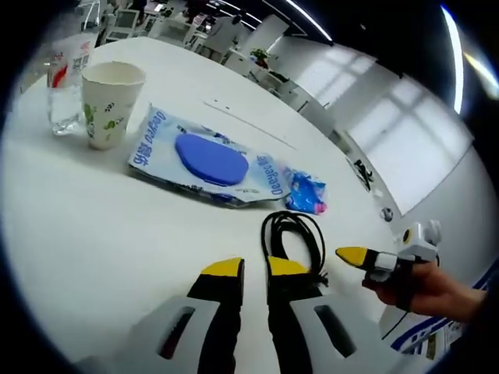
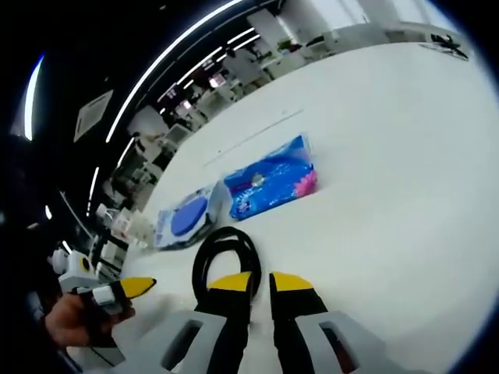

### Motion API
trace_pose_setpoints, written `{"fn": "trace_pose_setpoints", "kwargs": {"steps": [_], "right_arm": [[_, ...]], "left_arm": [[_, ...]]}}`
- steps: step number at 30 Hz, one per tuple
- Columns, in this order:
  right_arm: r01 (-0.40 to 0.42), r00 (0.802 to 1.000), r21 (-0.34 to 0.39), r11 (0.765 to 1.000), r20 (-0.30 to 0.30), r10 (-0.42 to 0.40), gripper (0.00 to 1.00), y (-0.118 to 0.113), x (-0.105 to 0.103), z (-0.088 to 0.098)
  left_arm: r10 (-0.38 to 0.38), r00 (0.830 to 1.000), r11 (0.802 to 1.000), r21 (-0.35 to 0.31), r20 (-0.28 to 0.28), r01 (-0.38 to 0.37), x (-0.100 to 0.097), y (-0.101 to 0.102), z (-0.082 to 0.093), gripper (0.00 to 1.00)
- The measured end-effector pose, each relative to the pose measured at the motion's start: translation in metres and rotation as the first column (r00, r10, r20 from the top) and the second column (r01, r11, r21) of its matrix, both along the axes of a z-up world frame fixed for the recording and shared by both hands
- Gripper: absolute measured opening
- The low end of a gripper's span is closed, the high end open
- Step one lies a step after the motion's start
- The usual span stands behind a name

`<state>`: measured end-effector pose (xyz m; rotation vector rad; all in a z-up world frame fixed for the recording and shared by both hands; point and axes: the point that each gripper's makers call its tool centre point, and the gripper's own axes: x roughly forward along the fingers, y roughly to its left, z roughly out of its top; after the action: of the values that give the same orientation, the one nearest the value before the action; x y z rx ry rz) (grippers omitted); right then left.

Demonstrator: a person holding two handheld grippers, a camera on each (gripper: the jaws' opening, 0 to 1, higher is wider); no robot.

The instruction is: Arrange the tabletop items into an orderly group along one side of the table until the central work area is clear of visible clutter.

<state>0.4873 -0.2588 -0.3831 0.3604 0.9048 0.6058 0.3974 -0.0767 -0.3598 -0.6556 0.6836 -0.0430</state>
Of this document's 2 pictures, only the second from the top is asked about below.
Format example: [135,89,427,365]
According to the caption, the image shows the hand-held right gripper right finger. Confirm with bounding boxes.
[268,271,395,374]

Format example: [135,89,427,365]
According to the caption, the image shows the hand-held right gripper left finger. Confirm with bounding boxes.
[132,271,253,374]

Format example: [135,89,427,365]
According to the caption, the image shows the black cable item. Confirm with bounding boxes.
[192,225,263,312]

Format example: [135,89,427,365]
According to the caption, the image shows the white printed bag item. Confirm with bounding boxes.
[154,185,219,250]

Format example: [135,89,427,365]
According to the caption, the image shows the blue oval pad item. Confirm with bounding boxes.
[170,196,208,238]

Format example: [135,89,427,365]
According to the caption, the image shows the blue tissue packet item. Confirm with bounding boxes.
[222,132,320,222]

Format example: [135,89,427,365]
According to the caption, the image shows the person's left hand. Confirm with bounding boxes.
[44,294,137,351]

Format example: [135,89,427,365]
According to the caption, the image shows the white table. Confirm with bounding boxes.
[122,38,499,374]

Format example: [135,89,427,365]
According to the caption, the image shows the ceiling air vent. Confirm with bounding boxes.
[73,89,114,142]

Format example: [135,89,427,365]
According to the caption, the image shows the black tangled cables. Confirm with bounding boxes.
[419,31,471,60]

